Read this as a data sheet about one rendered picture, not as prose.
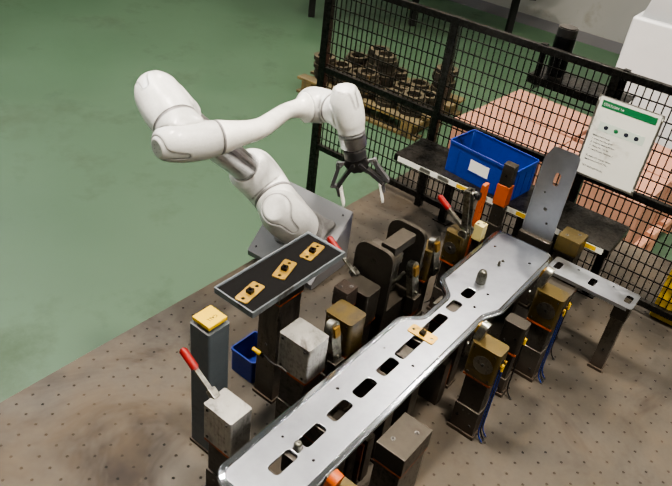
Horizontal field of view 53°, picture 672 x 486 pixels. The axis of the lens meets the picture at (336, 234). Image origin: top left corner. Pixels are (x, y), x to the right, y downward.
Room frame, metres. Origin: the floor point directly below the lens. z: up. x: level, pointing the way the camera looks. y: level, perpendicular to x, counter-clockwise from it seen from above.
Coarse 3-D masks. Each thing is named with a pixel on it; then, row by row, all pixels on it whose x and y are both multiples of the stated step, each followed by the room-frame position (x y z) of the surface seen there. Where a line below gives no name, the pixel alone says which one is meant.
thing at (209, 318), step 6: (210, 306) 1.24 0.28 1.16; (198, 312) 1.21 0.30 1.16; (204, 312) 1.21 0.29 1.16; (210, 312) 1.22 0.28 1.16; (216, 312) 1.22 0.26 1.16; (192, 318) 1.20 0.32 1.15; (198, 318) 1.19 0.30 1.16; (204, 318) 1.19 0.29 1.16; (210, 318) 1.20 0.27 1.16; (216, 318) 1.20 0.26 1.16; (222, 318) 1.20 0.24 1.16; (204, 324) 1.17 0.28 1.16; (210, 324) 1.18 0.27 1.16; (216, 324) 1.18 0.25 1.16; (210, 330) 1.17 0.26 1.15
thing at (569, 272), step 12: (552, 264) 1.85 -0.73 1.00; (564, 264) 1.86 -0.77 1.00; (564, 276) 1.79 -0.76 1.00; (576, 276) 1.80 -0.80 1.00; (588, 276) 1.81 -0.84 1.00; (600, 276) 1.82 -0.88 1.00; (588, 288) 1.74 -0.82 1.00; (600, 288) 1.75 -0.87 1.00; (612, 288) 1.76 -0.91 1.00; (624, 288) 1.77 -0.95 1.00; (612, 300) 1.69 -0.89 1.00; (636, 300) 1.71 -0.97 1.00
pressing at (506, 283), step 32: (480, 256) 1.84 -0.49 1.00; (512, 256) 1.86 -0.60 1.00; (544, 256) 1.89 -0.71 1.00; (448, 288) 1.64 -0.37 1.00; (480, 288) 1.66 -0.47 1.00; (512, 288) 1.69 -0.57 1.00; (416, 320) 1.47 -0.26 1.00; (448, 320) 1.49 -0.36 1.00; (480, 320) 1.52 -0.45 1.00; (384, 352) 1.33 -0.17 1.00; (416, 352) 1.34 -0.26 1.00; (448, 352) 1.36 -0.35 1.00; (320, 384) 1.18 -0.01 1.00; (352, 384) 1.20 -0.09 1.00; (384, 384) 1.21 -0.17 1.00; (416, 384) 1.23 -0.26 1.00; (288, 416) 1.07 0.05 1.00; (320, 416) 1.08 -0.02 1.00; (352, 416) 1.09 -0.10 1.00; (384, 416) 1.11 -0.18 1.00; (256, 448) 0.97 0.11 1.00; (288, 448) 0.98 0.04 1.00; (320, 448) 0.99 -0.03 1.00; (352, 448) 1.00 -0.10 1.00; (224, 480) 0.88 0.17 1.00; (256, 480) 0.88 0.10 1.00; (288, 480) 0.90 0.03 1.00; (320, 480) 0.91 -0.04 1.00
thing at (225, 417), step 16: (208, 400) 1.03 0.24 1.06; (224, 400) 1.04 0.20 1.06; (240, 400) 1.05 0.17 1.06; (208, 416) 1.01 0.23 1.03; (224, 416) 0.99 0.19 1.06; (240, 416) 1.00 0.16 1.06; (208, 432) 1.01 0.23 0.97; (224, 432) 0.98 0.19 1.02; (240, 432) 1.00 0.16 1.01; (208, 448) 1.02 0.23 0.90; (224, 448) 0.98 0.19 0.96; (208, 464) 1.02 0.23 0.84; (208, 480) 1.01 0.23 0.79
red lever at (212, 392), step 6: (186, 348) 1.11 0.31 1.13; (180, 354) 1.10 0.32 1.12; (186, 354) 1.10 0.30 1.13; (186, 360) 1.09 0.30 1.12; (192, 360) 1.09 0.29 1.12; (192, 366) 1.08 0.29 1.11; (198, 372) 1.08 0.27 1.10; (204, 378) 1.07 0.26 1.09; (204, 384) 1.06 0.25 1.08; (210, 390) 1.05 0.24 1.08; (216, 390) 1.06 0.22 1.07; (210, 396) 1.04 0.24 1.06; (216, 396) 1.04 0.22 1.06
